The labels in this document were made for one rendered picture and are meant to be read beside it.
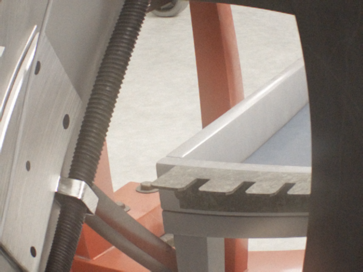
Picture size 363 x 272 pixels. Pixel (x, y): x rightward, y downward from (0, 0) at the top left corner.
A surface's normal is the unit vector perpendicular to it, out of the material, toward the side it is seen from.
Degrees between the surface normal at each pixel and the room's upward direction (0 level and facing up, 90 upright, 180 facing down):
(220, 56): 90
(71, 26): 90
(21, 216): 90
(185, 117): 0
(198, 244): 90
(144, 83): 0
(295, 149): 0
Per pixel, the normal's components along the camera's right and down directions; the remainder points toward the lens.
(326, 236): -0.61, 0.30
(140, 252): -0.25, 0.91
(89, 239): 0.88, 0.08
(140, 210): -0.08, -0.94
